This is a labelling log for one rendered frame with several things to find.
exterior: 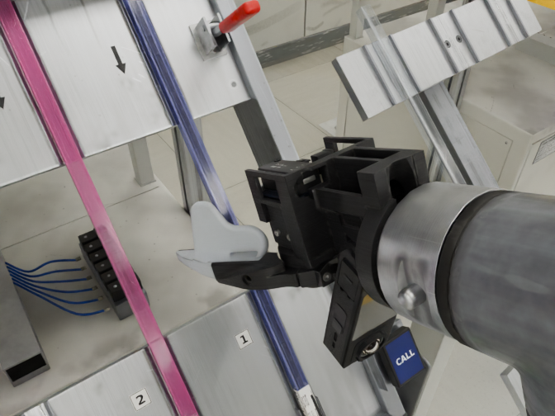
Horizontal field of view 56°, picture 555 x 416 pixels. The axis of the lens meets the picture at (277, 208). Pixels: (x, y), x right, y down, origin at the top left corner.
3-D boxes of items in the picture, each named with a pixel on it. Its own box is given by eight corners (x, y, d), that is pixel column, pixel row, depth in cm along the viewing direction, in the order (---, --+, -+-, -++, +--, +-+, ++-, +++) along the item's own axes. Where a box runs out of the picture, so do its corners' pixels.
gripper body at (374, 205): (324, 134, 38) (453, 137, 28) (349, 238, 41) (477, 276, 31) (235, 171, 35) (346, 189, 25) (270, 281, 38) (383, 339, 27)
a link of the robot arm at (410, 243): (547, 300, 27) (440, 382, 23) (474, 278, 31) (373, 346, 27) (530, 165, 25) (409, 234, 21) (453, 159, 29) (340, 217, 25)
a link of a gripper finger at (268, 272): (229, 241, 40) (334, 229, 36) (235, 261, 40) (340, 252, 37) (199, 271, 36) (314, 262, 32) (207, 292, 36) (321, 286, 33)
